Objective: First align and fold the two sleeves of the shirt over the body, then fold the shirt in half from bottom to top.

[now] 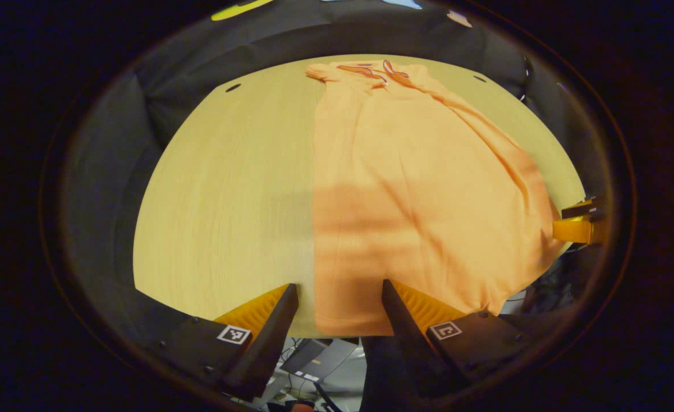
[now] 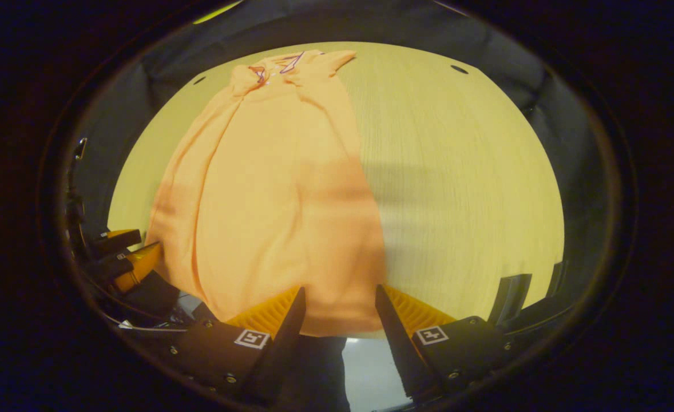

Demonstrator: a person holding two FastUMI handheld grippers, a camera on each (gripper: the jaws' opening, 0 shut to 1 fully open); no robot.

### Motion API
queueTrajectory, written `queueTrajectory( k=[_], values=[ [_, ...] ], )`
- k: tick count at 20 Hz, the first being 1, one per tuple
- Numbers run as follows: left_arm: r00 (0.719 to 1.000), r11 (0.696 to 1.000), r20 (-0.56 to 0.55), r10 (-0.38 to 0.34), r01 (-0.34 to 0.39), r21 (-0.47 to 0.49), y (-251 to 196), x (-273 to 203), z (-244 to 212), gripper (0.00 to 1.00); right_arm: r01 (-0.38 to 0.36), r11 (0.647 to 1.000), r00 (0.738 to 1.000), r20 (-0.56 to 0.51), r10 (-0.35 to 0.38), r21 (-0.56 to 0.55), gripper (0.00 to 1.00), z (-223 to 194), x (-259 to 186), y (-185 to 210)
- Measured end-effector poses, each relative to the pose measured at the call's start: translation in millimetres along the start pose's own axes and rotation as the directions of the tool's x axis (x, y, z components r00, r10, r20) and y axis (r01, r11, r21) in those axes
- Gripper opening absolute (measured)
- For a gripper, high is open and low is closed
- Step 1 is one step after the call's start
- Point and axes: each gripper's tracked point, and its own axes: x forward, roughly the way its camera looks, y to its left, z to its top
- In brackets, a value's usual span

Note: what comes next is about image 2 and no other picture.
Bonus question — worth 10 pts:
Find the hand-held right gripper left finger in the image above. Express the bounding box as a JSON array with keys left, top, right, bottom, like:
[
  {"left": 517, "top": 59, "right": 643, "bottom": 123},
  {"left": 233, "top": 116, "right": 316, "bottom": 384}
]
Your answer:
[{"left": 167, "top": 286, "right": 307, "bottom": 406}]

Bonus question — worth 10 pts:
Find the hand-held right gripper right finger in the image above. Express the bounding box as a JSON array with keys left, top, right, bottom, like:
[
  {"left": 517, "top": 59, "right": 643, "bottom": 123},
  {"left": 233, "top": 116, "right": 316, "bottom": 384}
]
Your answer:
[{"left": 375, "top": 284, "right": 514, "bottom": 403}]

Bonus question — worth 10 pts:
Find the orange T-shirt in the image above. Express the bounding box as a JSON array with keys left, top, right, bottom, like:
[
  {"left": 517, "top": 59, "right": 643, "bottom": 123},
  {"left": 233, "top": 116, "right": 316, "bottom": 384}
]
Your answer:
[{"left": 145, "top": 49, "right": 386, "bottom": 338}]

